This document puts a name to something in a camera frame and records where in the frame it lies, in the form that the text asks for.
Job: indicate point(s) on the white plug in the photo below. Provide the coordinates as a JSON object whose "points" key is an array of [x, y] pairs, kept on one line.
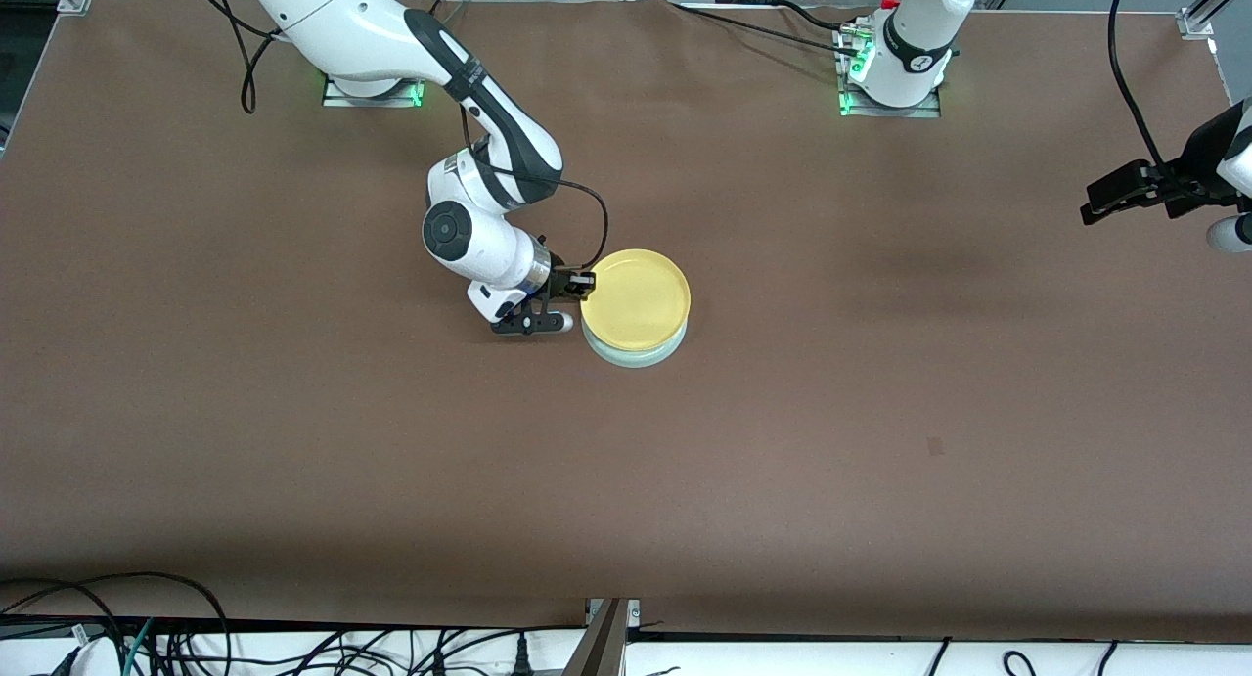
{"points": [[90, 654]]}

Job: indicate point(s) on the aluminium frame corner profile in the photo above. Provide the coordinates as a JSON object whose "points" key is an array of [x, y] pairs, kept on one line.
{"points": [[1208, 11]]}

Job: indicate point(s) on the black power plug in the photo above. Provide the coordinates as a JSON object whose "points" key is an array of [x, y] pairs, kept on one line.
{"points": [[521, 656]]}

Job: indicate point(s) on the yellow round plate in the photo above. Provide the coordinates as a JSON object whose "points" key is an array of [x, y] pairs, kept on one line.
{"points": [[636, 299]]}

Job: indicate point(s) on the pale green round plate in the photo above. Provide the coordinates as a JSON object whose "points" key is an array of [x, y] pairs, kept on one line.
{"points": [[636, 359]]}

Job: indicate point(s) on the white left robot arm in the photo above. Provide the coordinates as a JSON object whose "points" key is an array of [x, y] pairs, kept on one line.
{"points": [[915, 40]]}

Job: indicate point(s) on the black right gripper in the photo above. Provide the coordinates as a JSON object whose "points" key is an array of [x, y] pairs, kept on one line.
{"points": [[560, 282]]}

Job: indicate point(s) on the metal base plate of left arm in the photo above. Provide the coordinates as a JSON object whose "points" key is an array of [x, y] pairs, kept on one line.
{"points": [[924, 111]]}

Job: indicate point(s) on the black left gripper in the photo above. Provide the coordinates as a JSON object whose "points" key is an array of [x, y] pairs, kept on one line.
{"points": [[1195, 169]]}

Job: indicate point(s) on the grey metal frame post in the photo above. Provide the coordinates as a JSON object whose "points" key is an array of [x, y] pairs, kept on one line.
{"points": [[608, 642]]}

